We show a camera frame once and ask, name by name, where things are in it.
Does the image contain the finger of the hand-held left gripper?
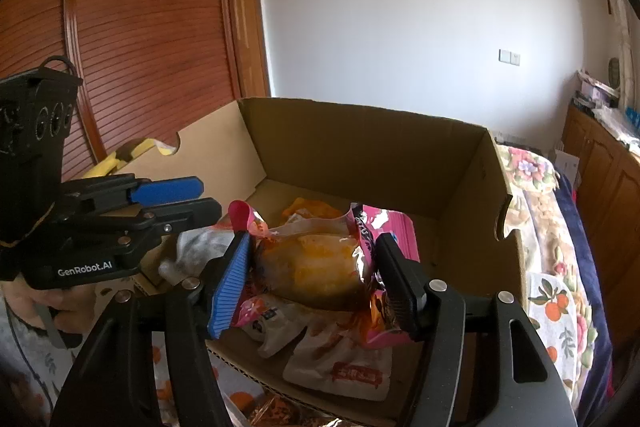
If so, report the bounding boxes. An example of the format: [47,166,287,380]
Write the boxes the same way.
[120,198,224,239]
[62,174,204,210]

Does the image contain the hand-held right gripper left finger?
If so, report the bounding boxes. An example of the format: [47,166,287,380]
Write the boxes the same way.
[47,231,252,427]

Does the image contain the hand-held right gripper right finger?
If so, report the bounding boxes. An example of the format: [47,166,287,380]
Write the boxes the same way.
[374,233,577,427]

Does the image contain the small silver snack packet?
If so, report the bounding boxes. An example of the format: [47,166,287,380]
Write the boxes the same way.
[239,294,308,358]

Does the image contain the clear bread packet pink edges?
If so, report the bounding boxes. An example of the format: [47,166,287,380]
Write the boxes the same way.
[227,199,401,314]

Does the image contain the white packet with red label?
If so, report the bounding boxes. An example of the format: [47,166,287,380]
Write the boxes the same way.
[282,329,394,403]

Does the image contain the small orange snack wrapper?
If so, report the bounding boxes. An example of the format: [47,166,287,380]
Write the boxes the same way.
[281,198,344,223]

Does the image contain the brown cardboard box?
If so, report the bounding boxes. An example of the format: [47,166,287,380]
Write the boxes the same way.
[92,97,531,427]

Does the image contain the person's left hand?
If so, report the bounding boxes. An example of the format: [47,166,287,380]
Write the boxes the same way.
[0,278,98,350]

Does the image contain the yellow plush toy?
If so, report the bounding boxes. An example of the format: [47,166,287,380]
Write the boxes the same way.
[82,138,179,180]

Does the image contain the brown shiny snack packet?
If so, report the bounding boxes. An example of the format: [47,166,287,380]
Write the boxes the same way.
[247,394,346,427]

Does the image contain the orange print bedsheet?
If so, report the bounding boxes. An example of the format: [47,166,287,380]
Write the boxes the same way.
[0,272,576,427]

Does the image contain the wooden slatted wardrobe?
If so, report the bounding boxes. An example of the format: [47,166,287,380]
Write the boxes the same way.
[0,0,236,168]

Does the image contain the floral blanket with navy border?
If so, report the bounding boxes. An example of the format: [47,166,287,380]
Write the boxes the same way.
[495,142,617,427]

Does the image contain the wooden door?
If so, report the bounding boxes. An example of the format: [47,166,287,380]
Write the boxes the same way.
[225,0,273,100]

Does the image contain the white paper bag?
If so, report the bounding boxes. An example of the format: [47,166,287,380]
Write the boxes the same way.
[552,149,581,188]

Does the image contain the long wooden cabinet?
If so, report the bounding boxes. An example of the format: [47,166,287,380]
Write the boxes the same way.
[560,102,640,358]

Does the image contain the clear plastic bags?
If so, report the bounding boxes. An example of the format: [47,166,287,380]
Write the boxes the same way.
[594,107,637,144]

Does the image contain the pink storage box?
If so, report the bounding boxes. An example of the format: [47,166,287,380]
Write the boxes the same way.
[575,69,622,108]

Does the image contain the round standing mirror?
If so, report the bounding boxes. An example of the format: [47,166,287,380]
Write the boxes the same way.
[607,57,624,90]

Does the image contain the patterned curtain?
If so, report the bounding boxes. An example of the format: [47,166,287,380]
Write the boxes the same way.
[597,0,640,98]

